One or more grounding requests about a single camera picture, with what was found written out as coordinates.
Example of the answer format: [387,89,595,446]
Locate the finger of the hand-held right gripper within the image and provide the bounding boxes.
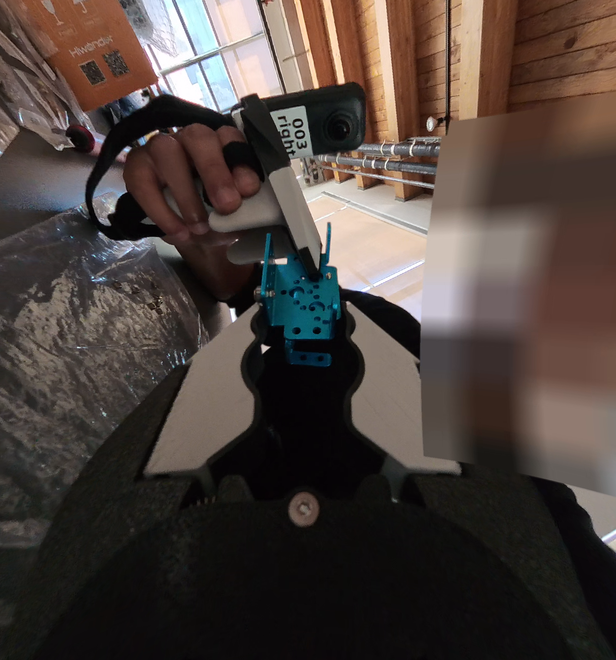
[266,166,322,283]

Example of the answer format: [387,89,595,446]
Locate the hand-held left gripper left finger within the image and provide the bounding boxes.
[144,305,268,493]

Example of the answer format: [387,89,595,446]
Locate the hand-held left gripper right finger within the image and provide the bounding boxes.
[344,303,463,502]

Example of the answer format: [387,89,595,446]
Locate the blue metal bracket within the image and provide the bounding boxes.
[273,222,343,342]
[255,232,334,368]

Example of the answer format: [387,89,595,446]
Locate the pink metal cylinder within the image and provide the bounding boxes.
[65,124,97,152]

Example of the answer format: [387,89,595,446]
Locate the person's right forearm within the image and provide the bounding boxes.
[176,238,259,303]

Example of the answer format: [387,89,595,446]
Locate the person's right hand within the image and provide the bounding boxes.
[123,124,262,245]

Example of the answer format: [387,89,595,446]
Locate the beige roller blind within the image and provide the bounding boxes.
[308,178,432,316]

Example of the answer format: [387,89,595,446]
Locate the grey ceiling pipes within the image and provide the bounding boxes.
[308,136,443,190]

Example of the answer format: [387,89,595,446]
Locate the scattered loose metal fasteners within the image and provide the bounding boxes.
[113,278,165,315]

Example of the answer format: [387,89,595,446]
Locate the large clear plastic bag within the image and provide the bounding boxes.
[0,193,210,548]

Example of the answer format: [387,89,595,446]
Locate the orange cardboard box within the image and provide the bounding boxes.
[19,0,160,112]

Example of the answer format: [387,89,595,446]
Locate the pile of small screw bags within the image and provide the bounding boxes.
[0,10,91,164]

